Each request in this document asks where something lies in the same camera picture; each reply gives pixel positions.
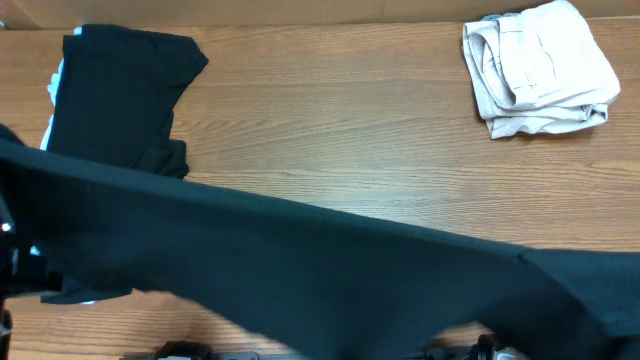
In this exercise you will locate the folded beige pants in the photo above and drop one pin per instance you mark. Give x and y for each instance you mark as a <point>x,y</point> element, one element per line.
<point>539,71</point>

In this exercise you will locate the black polo shirt with logo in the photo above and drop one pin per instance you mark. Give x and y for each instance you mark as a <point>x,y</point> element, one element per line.
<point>120,95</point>

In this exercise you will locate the black t-shirt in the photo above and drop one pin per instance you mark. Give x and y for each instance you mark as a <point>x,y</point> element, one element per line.
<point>328,284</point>

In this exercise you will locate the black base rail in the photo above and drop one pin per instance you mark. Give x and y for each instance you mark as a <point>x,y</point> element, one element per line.
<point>181,350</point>

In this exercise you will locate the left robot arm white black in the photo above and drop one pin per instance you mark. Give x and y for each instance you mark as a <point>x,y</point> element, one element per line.
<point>7,251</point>

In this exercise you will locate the light blue garment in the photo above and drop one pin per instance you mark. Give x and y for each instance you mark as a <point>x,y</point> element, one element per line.
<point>52,89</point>

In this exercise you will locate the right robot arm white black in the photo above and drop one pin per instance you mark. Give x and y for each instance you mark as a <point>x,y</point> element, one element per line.
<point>488,347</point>

